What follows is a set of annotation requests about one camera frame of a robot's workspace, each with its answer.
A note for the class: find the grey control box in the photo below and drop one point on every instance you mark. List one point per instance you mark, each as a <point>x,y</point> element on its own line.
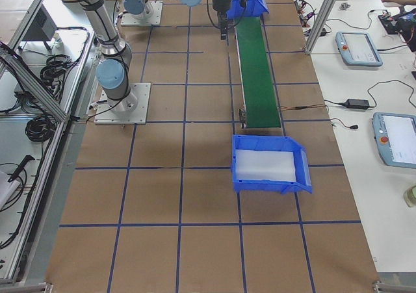
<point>41,29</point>

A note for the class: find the blue plastic bin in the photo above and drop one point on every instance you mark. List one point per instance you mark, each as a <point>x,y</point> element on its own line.
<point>254,8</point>
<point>272,143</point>

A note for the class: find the right blue plastic bin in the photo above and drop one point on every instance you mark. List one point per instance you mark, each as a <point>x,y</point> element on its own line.
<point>272,143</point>

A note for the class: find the green conveyor belt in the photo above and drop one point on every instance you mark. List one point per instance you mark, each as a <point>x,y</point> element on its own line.
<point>260,108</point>

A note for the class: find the black power adapter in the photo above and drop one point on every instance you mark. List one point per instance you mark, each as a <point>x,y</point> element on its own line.
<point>361,104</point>

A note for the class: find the left blue plastic bin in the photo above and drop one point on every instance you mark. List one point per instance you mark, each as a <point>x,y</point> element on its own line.
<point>254,8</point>

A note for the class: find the upper teach pendant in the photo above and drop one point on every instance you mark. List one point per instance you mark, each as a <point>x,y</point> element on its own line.
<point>357,49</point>

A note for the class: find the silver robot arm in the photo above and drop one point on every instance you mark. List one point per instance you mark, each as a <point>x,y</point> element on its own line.
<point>143,9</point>
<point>112,73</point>

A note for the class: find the teach pendant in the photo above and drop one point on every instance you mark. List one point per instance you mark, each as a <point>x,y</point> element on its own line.
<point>357,49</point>
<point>394,135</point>

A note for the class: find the aluminium frame post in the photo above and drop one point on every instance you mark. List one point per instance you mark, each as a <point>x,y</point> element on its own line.
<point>318,25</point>

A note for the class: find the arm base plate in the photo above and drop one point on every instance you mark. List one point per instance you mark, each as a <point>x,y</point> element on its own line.
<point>128,21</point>
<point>132,110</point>

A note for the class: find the lower teach pendant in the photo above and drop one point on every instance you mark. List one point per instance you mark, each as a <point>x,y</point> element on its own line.
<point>394,135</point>

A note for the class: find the white foam pad right bin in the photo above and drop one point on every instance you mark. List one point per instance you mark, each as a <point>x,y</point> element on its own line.
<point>265,165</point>

